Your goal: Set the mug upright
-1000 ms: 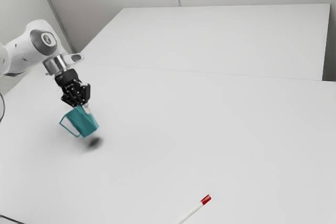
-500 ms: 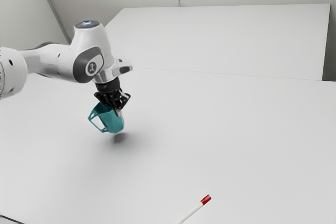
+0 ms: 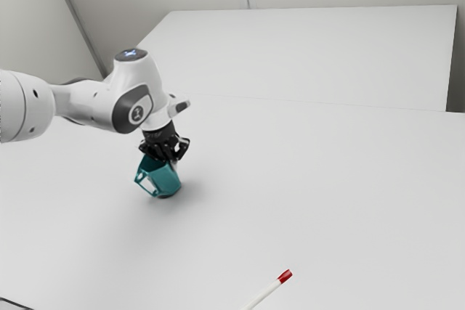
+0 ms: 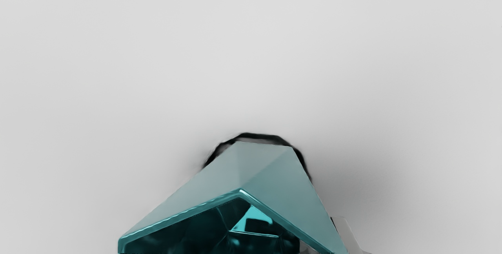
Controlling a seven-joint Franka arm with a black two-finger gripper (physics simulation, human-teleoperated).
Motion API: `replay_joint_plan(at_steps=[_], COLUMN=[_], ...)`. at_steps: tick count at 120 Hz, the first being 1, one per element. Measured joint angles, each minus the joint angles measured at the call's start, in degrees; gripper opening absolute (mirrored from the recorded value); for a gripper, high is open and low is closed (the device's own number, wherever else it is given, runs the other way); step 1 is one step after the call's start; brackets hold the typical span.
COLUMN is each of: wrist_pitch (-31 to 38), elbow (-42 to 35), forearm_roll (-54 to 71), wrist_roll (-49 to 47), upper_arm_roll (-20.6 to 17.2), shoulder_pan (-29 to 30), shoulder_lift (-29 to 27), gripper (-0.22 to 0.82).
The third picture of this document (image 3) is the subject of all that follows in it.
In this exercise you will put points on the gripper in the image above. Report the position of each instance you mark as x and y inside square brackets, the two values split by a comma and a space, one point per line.
[158, 138]

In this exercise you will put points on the teal faceted mug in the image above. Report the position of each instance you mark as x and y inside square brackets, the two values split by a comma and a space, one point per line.
[163, 179]

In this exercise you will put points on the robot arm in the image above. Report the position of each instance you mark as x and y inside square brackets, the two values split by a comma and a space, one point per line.
[72, 101]

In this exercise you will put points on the white pen with red cap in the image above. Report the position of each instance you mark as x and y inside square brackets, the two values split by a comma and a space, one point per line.
[267, 289]

